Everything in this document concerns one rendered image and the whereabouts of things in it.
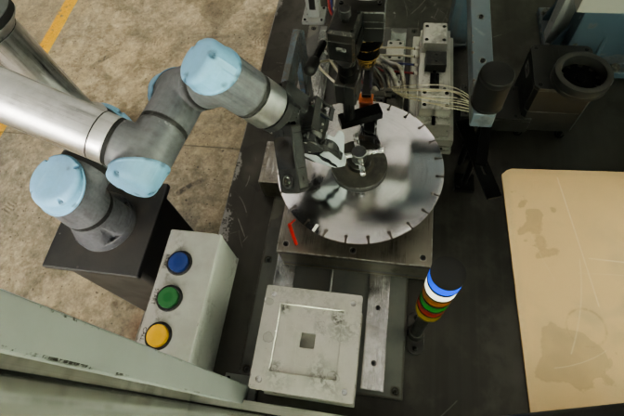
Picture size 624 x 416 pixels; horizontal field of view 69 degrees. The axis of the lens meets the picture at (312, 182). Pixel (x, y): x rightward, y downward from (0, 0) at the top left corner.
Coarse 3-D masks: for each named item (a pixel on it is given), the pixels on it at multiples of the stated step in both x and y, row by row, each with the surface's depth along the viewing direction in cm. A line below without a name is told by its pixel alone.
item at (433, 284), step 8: (448, 256) 59; (432, 264) 58; (440, 264) 58; (448, 264) 58; (456, 264) 58; (432, 272) 58; (440, 272) 58; (448, 272) 58; (456, 272) 58; (464, 272) 58; (432, 280) 58; (440, 280) 57; (448, 280) 57; (456, 280) 57; (464, 280) 57; (432, 288) 59; (440, 288) 57; (448, 288) 57; (456, 288) 57
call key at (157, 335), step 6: (156, 324) 84; (150, 330) 83; (156, 330) 83; (162, 330) 83; (150, 336) 83; (156, 336) 83; (162, 336) 82; (168, 336) 83; (150, 342) 82; (156, 342) 82; (162, 342) 82
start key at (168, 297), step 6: (168, 288) 87; (174, 288) 87; (162, 294) 86; (168, 294) 86; (174, 294) 86; (162, 300) 86; (168, 300) 86; (174, 300) 85; (162, 306) 85; (168, 306) 85
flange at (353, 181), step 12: (348, 144) 92; (360, 144) 92; (372, 144) 92; (372, 156) 90; (384, 156) 90; (336, 168) 90; (348, 168) 89; (372, 168) 89; (384, 168) 89; (336, 180) 89; (348, 180) 88; (360, 180) 88; (372, 180) 88
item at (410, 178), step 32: (352, 128) 95; (384, 128) 94; (416, 128) 94; (416, 160) 90; (320, 192) 89; (352, 192) 88; (384, 192) 87; (416, 192) 87; (320, 224) 85; (352, 224) 85; (384, 224) 84; (416, 224) 84
